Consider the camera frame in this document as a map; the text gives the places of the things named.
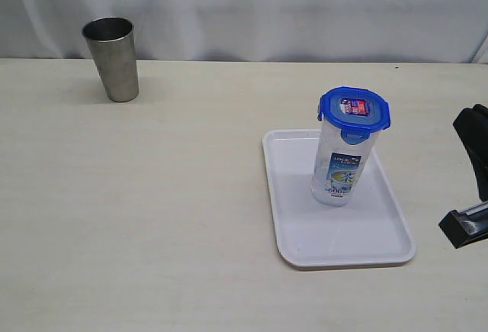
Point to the clear plastic container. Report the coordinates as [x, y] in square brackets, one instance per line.
[339, 165]

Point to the blue container lid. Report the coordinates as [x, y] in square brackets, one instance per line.
[357, 113]

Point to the white backdrop cloth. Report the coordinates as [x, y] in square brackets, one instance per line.
[448, 31]

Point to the stainless steel cup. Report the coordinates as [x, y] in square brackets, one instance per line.
[111, 44]

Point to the white plastic tray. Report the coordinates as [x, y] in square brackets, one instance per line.
[369, 231]

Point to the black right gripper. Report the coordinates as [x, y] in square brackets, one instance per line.
[470, 225]

